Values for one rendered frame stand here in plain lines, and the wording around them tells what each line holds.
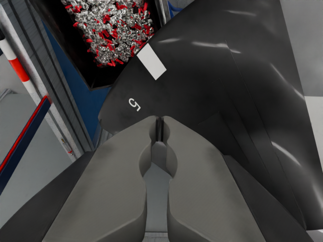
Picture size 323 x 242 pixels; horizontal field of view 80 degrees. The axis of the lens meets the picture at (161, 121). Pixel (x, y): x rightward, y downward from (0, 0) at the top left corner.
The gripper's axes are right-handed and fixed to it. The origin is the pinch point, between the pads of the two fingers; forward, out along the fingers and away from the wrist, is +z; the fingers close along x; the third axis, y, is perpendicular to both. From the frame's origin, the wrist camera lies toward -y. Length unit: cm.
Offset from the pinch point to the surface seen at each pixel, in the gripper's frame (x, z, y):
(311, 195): 12.8, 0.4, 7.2
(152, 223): -2, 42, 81
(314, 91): 116, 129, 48
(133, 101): -3.1, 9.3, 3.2
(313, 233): 14.4, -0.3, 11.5
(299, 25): 78, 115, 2
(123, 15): -6.2, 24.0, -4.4
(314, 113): 33.7, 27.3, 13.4
